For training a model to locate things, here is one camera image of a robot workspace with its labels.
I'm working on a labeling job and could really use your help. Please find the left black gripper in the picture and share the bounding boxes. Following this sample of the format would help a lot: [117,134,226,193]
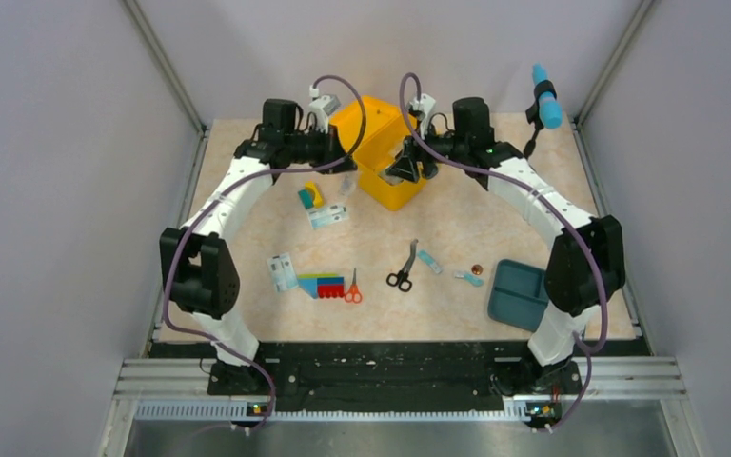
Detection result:
[285,122,357,174]

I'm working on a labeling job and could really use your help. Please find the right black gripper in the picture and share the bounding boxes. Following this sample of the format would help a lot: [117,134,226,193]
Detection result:
[386,120,468,184]

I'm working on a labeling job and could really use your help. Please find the small clear vial bag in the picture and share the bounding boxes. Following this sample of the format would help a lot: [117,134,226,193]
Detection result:
[338,175,357,199]

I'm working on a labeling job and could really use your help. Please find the yellow plastic medicine box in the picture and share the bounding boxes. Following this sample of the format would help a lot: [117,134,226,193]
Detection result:
[343,96,426,211]

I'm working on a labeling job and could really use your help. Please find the teal divided tray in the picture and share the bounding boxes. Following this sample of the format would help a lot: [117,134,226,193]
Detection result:
[487,259,549,332]

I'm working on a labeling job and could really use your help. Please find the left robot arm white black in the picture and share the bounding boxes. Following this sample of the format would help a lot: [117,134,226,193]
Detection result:
[159,95,357,394]

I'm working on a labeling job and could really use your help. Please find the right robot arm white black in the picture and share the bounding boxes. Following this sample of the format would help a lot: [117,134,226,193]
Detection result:
[390,94,625,392]

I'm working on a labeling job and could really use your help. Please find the yellow teal tape roll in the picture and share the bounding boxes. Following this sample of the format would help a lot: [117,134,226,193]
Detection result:
[297,181,326,210]

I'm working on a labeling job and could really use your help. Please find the blue microphone on stand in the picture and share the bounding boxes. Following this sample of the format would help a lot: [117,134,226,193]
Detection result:
[523,63,563,158]

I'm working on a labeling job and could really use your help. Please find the light blue plaster strip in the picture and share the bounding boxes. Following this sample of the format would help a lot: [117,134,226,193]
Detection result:
[417,250,444,274]

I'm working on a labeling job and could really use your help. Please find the white blue wipe sachets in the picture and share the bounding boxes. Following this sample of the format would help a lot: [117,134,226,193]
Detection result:
[267,253,299,293]

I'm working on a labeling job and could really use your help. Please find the colourful stacked card pack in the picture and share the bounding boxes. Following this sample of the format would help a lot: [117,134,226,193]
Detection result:
[298,274,346,299]

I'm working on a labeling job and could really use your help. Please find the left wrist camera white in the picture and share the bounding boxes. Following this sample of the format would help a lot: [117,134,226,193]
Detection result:
[308,87,341,133]

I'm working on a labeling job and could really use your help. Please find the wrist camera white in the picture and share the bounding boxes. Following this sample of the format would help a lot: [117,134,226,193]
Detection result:
[308,87,341,133]
[407,93,436,139]

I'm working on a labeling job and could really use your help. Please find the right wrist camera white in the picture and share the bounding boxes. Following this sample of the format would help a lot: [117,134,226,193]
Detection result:
[407,93,436,139]

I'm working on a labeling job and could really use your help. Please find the black handled scissors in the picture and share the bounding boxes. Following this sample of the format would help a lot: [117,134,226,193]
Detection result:
[385,239,418,292]

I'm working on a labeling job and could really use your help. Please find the orange handled scissors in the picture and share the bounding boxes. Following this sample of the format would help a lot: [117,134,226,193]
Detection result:
[344,268,363,304]

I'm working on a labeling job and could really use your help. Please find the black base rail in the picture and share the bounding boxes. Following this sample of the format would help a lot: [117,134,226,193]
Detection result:
[207,341,581,413]

